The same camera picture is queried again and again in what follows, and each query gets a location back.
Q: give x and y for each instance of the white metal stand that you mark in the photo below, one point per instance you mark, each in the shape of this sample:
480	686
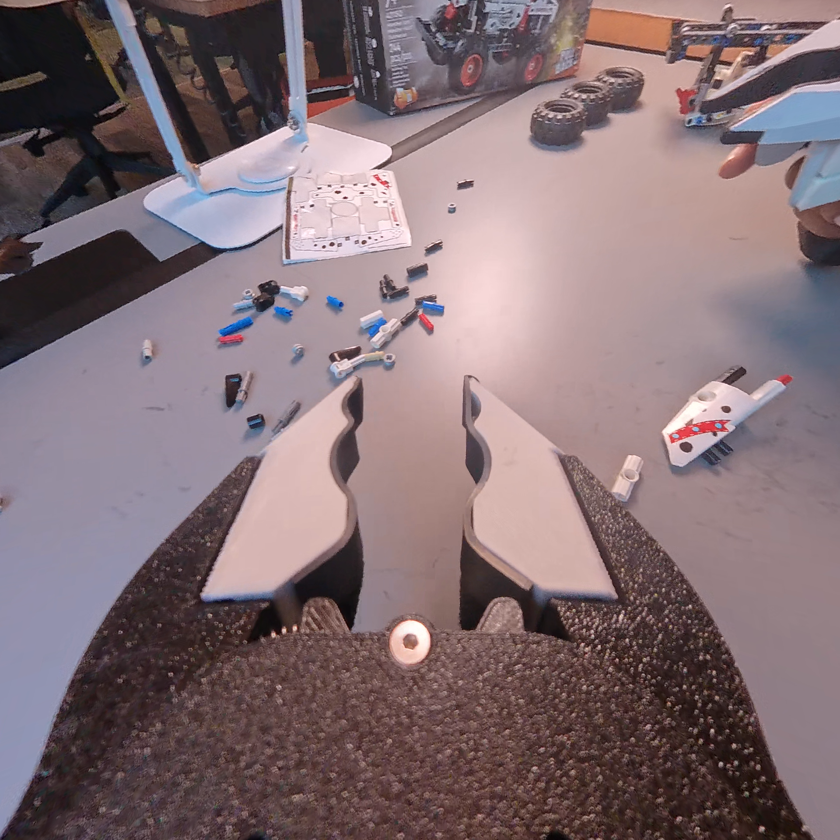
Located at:
262	170

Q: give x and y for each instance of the partly built toy vehicle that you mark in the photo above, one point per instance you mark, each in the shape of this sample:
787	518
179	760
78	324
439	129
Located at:
715	39

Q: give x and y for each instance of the long blue toy pin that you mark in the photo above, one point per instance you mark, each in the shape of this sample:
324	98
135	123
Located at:
235	326

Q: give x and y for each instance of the person's right hand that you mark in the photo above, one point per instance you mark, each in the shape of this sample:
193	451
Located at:
738	163

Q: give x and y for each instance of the white spotted toy panel assembly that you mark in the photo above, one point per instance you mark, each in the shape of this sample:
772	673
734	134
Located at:
709	420

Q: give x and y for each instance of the black toy tyre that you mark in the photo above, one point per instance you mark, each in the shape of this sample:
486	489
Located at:
590	98
623	85
558	121

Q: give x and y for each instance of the printed toy set box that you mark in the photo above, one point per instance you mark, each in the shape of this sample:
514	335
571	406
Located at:
407	65

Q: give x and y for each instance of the toy sticker sheet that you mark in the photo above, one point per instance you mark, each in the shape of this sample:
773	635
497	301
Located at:
348	216

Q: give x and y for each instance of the white toy connector with hole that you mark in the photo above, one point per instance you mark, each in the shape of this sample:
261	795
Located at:
386	333

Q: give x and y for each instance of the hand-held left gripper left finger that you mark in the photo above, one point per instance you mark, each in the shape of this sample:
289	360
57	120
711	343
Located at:
282	518

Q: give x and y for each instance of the white toy tube connector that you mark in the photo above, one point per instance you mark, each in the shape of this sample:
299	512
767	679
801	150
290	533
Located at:
369	318

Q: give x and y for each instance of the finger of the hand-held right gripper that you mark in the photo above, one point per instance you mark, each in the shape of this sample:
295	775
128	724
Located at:
814	49
800	115

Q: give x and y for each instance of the white and grey toy connector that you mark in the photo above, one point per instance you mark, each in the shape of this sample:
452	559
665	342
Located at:
628	477

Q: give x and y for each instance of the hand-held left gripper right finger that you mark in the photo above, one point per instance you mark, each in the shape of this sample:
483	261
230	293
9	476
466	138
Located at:
538	518

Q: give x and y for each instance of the black office chair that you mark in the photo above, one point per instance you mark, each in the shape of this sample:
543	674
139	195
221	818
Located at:
52	98

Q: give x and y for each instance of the black toy wedge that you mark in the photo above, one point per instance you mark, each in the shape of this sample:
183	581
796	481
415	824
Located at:
344	352
233	390

